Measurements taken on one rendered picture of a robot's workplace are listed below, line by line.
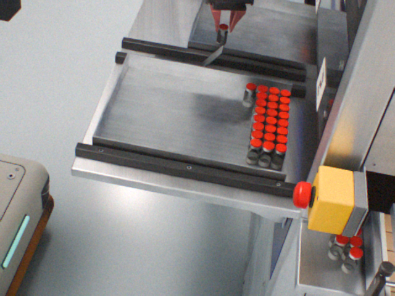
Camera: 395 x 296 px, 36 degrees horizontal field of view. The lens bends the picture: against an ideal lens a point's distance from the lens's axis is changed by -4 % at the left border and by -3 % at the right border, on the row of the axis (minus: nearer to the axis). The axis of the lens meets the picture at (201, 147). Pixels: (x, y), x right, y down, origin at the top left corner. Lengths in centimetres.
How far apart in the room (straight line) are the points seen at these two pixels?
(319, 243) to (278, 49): 55
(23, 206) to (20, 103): 83
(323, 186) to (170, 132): 36
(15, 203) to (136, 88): 71
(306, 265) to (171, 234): 116
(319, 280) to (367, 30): 40
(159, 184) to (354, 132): 35
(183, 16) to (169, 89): 28
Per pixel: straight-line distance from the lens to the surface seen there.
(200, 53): 132
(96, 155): 108
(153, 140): 113
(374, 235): 100
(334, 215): 91
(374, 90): 87
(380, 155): 95
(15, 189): 186
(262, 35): 145
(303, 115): 125
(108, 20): 307
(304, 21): 154
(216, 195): 105
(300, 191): 91
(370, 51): 83
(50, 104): 256
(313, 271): 99
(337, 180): 92
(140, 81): 125
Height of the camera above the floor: 166
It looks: 43 degrees down
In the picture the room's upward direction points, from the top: 10 degrees clockwise
